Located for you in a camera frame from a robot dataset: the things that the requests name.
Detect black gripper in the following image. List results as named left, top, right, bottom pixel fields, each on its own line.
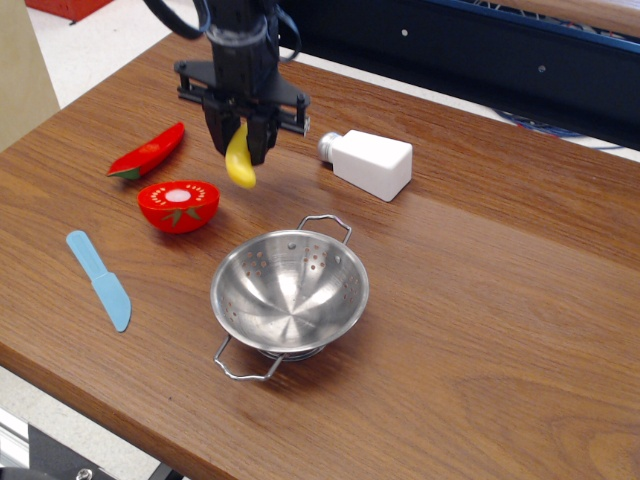
left=174, top=24, right=310, bottom=166

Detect yellow toy banana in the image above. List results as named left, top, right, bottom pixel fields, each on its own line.
left=225, top=124, right=256, bottom=189

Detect steel colander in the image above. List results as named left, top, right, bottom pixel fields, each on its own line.
left=210, top=216, right=370, bottom=382

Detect red toy tomato half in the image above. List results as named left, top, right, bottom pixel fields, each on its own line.
left=137, top=180, right=220, bottom=234

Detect red toy chili pepper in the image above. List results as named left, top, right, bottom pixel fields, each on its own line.
left=106, top=122, right=185, bottom=180

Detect white salt shaker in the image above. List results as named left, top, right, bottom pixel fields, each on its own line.
left=318, top=130, right=413, bottom=202

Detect red box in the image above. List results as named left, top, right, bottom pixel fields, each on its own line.
left=25, top=0, right=111, bottom=22

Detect light blue toy knife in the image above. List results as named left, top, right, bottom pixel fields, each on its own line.
left=66, top=230, right=132, bottom=333

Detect beige cabinet panel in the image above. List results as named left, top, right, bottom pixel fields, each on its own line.
left=1, top=1, right=59, bottom=150

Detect black base with screw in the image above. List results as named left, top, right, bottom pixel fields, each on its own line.
left=0, top=424, right=186, bottom=480

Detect blue cables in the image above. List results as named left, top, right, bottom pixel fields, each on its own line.
left=492, top=108, right=640, bottom=154

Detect black metal frame rail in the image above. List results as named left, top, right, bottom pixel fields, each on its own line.
left=281, top=1, right=639, bottom=149

